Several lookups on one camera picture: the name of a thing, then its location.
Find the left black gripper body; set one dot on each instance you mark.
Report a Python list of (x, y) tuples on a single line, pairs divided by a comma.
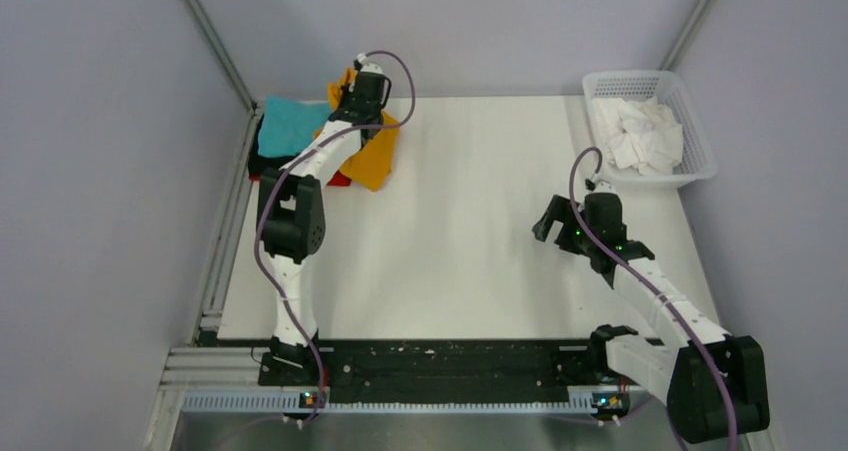
[(347, 92)]

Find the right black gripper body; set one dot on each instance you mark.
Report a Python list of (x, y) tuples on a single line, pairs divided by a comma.
[(579, 238)]

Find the orange t shirt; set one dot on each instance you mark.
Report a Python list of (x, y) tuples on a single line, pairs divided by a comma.
[(372, 165)]

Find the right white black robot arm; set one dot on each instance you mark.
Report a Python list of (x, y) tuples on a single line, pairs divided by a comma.
[(712, 383)]

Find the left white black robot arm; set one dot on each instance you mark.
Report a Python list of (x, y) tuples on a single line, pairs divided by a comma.
[(291, 224)]

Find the folded teal t shirt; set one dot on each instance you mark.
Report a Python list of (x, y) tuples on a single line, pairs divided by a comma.
[(289, 111)]

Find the crumpled white t shirt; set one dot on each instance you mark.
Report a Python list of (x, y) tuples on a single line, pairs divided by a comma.
[(642, 136)]

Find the folded red t shirt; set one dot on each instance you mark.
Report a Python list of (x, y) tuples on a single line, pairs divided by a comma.
[(337, 180)]

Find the white plastic basket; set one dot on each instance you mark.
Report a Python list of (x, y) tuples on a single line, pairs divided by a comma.
[(698, 162)]

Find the folded black t shirt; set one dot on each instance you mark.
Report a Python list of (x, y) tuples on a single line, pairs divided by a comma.
[(265, 163)]

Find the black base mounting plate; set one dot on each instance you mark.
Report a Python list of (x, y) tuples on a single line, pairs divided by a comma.
[(443, 372)]

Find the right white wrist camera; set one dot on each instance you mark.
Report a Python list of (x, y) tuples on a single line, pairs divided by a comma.
[(599, 186)]

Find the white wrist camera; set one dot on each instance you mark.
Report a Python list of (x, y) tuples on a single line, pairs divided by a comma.
[(599, 186), (363, 64)]

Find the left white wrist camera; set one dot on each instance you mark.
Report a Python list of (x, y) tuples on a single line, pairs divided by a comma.
[(363, 64)]

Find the white slotted cable duct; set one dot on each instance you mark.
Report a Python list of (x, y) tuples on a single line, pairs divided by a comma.
[(294, 402)]

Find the left aluminium frame post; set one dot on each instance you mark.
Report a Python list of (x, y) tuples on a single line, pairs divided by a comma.
[(219, 51)]

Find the aluminium frame post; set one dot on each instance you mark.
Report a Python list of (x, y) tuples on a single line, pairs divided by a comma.
[(219, 51), (687, 34)]

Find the right aluminium frame post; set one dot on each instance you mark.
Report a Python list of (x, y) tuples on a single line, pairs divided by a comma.
[(687, 34)]

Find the left side aluminium rail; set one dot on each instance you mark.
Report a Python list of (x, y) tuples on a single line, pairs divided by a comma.
[(225, 238)]

